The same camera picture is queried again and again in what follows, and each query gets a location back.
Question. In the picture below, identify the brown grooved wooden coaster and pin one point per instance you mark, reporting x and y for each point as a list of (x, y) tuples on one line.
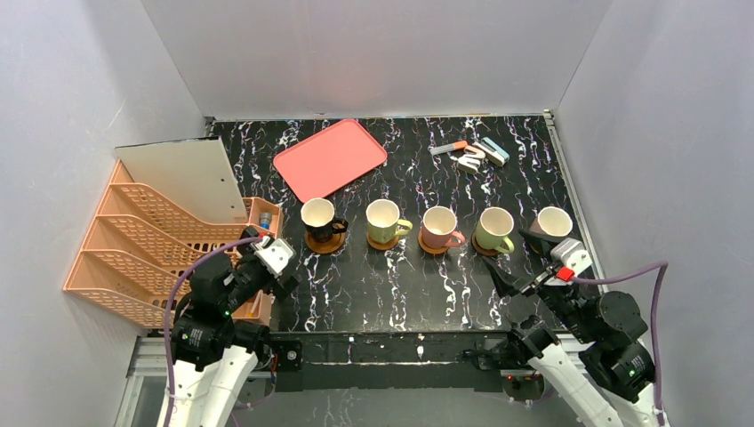
[(329, 247)]

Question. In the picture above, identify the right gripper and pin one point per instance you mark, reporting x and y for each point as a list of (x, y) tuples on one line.
[(536, 280)]

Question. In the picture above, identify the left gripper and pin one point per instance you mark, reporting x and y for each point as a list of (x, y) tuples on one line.
[(259, 269)]

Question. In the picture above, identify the blue grey glue bottle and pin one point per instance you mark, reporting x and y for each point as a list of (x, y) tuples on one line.
[(265, 219)]

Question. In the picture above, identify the yellow-green mug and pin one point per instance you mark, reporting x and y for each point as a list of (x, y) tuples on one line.
[(385, 222)]

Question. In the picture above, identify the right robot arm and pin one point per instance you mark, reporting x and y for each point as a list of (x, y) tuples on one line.
[(619, 381)]

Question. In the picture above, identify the orange file rack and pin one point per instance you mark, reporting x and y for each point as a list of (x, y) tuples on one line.
[(137, 245)]

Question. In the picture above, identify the black mug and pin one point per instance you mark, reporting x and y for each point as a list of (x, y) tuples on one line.
[(320, 220)]

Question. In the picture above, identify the green mug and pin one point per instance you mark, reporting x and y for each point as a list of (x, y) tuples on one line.
[(492, 232)]

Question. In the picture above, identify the dark brown wooden coaster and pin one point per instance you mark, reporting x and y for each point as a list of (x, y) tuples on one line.
[(480, 250)]

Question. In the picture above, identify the light wooden coaster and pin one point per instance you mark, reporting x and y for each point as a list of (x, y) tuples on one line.
[(429, 249)]

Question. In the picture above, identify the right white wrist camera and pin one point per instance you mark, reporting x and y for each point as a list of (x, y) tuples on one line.
[(571, 258)]

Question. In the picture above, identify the orange white marker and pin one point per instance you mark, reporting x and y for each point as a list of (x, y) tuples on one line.
[(447, 148)]

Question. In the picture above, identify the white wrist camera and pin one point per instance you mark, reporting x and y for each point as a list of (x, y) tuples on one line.
[(571, 258), (274, 254)]

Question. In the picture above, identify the orange desk organiser box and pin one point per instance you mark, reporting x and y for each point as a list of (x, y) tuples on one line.
[(258, 309)]

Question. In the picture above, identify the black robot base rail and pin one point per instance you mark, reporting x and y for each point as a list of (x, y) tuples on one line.
[(319, 361)]

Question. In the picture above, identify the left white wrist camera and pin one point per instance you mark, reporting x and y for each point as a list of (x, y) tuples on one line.
[(274, 254)]

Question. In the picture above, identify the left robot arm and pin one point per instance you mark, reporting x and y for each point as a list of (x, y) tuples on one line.
[(210, 354)]

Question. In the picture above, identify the white board sheet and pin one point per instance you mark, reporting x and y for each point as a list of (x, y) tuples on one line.
[(196, 174)]

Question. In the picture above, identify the plain brown coaster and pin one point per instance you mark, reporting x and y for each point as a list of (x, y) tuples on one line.
[(382, 246)]

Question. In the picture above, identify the pink mug large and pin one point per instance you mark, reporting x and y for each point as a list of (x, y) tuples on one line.
[(552, 221)]

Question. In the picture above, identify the pink serving tray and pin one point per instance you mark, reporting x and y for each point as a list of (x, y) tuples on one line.
[(329, 160)]

